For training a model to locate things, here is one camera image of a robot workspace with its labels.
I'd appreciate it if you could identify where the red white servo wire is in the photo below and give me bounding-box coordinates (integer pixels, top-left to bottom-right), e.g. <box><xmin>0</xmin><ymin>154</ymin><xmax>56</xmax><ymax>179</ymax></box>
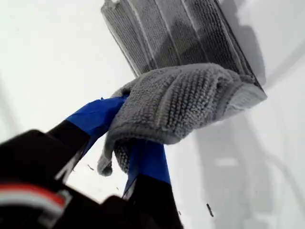
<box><xmin>0</xmin><ymin>183</ymin><xmax>66</xmax><ymax>217</ymax></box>

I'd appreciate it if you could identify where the grey striped square towel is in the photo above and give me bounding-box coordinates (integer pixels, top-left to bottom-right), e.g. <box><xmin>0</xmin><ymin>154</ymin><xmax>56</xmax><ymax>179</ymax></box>
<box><xmin>97</xmin><ymin>0</ymin><xmax>268</xmax><ymax>177</ymax></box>

